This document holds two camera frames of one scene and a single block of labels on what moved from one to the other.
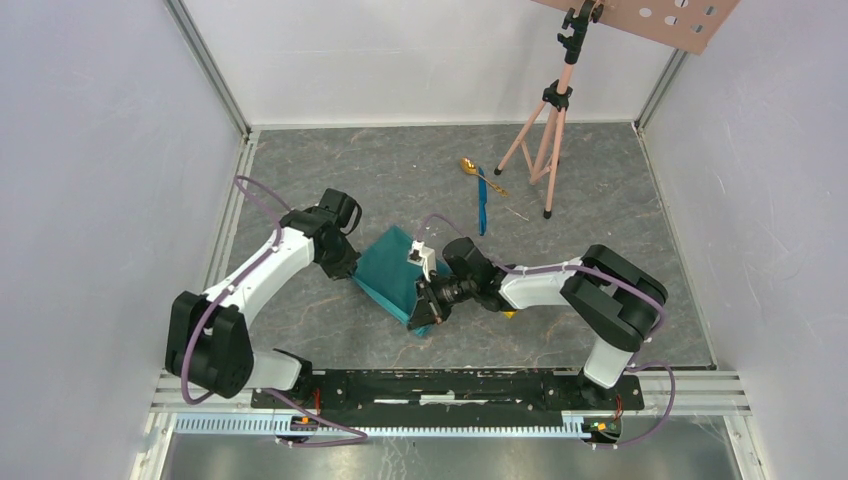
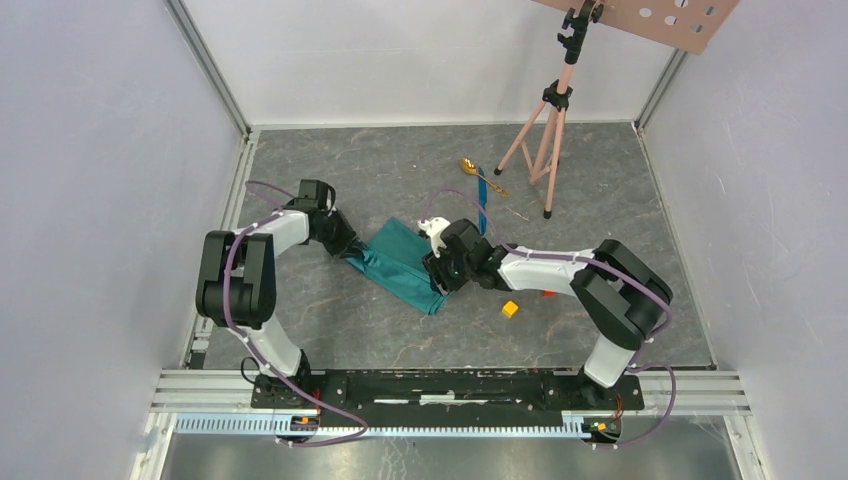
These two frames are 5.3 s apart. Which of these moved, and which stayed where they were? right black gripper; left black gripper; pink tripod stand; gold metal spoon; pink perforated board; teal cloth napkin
Moved: teal cloth napkin; left black gripper; right black gripper
Stayed: gold metal spoon; pink tripod stand; pink perforated board
